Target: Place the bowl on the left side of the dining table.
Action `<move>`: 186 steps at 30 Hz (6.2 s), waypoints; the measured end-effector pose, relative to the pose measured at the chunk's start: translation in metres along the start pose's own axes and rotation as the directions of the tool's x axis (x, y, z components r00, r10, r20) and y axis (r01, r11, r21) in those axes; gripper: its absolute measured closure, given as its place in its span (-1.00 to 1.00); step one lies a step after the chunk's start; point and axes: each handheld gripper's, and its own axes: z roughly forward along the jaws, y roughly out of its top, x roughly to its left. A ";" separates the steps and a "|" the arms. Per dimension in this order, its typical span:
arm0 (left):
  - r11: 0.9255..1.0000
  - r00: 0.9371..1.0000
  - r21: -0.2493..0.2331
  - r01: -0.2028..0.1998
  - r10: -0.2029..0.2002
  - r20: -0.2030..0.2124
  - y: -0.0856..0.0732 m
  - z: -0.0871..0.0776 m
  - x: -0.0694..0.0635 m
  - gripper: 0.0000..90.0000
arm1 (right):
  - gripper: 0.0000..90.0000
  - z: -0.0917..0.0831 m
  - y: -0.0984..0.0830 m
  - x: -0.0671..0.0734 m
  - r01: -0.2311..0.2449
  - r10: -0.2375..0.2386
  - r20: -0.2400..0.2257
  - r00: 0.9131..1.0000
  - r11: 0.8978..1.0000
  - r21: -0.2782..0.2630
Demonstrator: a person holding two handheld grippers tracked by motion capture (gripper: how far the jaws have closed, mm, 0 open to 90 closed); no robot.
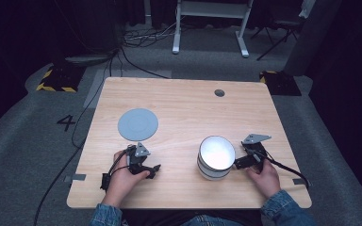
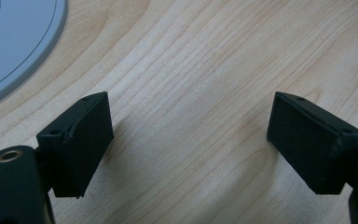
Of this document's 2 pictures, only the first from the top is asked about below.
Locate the white round bowl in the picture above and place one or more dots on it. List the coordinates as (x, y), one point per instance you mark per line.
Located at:
(216, 157)

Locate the white desk frame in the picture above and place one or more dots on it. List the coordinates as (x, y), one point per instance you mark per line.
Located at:
(212, 9)

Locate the white cloth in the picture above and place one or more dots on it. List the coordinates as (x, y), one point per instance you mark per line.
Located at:
(307, 8)

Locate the person's right hand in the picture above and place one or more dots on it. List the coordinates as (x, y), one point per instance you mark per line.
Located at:
(265, 182)

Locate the black stand foot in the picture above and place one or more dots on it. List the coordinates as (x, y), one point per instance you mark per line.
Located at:
(88, 59)

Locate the black folding chair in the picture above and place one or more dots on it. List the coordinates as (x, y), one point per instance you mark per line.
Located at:
(283, 26)

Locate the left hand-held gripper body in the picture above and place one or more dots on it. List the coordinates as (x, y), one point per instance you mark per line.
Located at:
(138, 157)

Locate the grey table grommet hole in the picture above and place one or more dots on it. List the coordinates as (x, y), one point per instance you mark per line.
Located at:
(219, 93)

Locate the black yellow striped base plate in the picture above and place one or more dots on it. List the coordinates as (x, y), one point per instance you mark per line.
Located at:
(59, 80)
(281, 83)

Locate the person's lap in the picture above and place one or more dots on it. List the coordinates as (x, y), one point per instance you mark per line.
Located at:
(201, 219)

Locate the grey round coaster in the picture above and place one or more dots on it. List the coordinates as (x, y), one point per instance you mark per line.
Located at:
(138, 124)

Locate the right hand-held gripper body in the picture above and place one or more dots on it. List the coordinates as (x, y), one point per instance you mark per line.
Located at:
(255, 150)

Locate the grey pillar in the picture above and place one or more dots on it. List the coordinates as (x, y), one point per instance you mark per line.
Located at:
(311, 37)

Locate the person's left hand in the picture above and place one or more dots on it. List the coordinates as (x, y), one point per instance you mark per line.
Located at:
(122, 182)

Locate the grey tape strip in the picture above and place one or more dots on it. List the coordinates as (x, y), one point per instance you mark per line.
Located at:
(300, 181)

